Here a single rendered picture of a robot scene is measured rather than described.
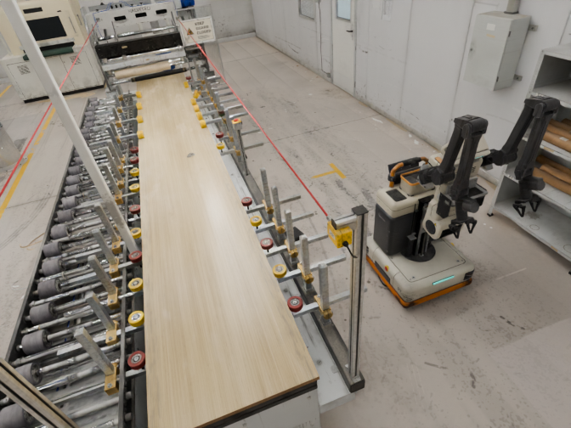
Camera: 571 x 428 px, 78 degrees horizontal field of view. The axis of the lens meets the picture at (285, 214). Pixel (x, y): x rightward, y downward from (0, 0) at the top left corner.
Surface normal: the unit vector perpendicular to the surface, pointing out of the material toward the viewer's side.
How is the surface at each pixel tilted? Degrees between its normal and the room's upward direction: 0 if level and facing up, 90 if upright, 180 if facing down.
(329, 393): 0
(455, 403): 0
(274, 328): 0
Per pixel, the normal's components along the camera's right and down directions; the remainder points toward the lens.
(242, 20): 0.33, 0.55
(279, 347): -0.10, -0.78
